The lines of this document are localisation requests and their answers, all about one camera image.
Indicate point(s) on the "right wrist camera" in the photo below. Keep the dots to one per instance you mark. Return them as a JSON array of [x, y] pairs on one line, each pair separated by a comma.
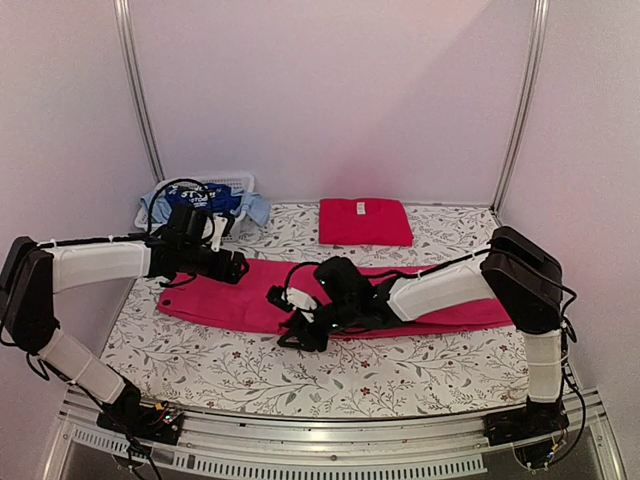
[[288, 299]]

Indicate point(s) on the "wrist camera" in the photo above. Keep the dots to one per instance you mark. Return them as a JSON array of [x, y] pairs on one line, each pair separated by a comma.
[[288, 299], [221, 227]]

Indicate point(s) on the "right aluminium frame post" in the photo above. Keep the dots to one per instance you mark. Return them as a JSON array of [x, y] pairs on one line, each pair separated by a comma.
[[525, 98]]

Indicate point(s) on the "light blue cloth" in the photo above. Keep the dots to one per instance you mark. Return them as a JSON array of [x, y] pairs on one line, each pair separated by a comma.
[[252, 204]]

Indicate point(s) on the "white plastic laundry basket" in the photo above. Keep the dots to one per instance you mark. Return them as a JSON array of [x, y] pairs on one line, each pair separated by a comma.
[[243, 181]]

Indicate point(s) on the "pink garment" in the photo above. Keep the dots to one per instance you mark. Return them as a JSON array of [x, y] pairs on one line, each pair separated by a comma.
[[244, 307]]

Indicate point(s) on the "dark blue garment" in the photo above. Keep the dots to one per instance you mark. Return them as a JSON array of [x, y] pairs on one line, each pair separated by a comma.
[[214, 198]]

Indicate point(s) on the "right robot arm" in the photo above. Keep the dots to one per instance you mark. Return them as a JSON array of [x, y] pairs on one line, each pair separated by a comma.
[[511, 272]]

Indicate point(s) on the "front aluminium rail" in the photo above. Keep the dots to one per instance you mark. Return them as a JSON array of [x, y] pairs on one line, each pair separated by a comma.
[[227, 445]]

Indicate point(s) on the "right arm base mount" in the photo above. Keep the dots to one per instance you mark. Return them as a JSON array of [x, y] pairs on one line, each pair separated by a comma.
[[532, 420]]

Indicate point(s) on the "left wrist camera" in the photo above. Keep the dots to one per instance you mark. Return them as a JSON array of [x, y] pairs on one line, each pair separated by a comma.
[[221, 227]]

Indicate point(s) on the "floral tablecloth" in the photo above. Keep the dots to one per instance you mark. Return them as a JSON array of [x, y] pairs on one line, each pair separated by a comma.
[[174, 360]]

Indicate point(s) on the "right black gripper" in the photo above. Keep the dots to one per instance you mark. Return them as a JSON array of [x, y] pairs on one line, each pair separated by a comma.
[[309, 340]]

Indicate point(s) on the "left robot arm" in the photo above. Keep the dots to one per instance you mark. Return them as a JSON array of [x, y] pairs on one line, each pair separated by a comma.
[[33, 273]]

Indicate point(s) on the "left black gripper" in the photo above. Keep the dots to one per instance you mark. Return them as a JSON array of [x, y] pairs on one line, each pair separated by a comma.
[[233, 275]]

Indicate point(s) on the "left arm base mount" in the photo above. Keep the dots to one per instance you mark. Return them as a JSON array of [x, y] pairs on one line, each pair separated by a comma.
[[161, 422]]

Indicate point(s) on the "red t-shirt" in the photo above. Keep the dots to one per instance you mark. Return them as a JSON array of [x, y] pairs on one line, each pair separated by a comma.
[[385, 223]]

